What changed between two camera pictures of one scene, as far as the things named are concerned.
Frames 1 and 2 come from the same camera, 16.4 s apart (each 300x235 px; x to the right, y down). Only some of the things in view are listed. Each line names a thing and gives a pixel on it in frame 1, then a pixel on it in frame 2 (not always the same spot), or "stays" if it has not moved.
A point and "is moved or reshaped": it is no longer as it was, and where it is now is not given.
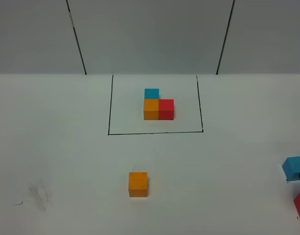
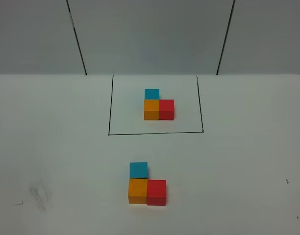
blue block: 292,166 -> 138,170
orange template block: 151,109 stays
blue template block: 153,93 stays
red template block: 166,109 stays
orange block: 137,186 is moved or reshaped
